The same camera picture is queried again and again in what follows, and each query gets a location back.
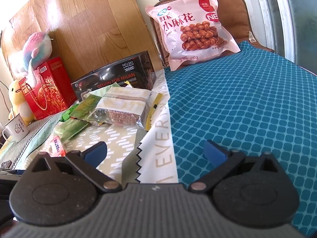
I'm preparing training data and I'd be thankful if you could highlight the red gift box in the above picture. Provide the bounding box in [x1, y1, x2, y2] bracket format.
[18, 57, 77, 121]

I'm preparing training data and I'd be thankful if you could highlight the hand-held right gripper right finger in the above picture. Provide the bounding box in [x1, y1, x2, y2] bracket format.
[189, 140, 285, 193]

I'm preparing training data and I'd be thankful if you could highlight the yellow duck plush toy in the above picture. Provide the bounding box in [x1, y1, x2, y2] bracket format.
[8, 79, 35, 126]

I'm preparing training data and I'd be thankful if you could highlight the small bright green packet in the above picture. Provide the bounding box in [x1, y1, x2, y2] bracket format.
[61, 110, 73, 123]

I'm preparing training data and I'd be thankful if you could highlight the patterned bed sheet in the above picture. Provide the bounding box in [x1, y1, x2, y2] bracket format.
[0, 68, 179, 184]

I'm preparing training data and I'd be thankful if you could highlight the wooden board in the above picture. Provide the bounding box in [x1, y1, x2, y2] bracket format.
[0, 0, 164, 90]

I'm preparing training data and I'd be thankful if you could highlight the pastel plush toy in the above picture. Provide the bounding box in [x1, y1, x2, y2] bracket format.
[13, 28, 53, 86]

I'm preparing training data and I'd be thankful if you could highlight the black printed carton box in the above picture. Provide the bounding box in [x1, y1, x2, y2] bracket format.
[71, 51, 157, 102]

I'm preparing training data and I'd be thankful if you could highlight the pink fried twist snack bag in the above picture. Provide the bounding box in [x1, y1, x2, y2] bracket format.
[145, 0, 242, 71]

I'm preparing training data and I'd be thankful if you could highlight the white enamel mug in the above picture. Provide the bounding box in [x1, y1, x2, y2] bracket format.
[2, 113, 30, 143]

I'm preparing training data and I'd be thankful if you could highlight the white window frame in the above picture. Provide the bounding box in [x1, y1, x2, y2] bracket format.
[244, 0, 317, 75]

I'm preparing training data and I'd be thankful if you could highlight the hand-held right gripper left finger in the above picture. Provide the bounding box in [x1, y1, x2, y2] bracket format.
[25, 141, 122, 193]

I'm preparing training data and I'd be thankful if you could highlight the pink and red snack packet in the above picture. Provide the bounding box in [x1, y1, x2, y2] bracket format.
[49, 136, 66, 157]

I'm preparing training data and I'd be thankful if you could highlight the light green snack packet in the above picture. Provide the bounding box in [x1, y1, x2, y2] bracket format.
[53, 119, 90, 143]

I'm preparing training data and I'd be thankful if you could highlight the brown seat cushion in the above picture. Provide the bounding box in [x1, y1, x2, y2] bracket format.
[150, 0, 275, 68]

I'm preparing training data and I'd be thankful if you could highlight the teal patterned blanket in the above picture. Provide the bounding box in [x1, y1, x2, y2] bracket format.
[163, 40, 317, 236]

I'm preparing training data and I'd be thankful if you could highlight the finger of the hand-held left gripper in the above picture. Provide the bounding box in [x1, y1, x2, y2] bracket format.
[0, 169, 24, 181]

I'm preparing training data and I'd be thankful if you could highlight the clear cracker packet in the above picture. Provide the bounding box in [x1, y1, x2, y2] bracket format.
[88, 97, 147, 130]
[103, 87, 152, 105]

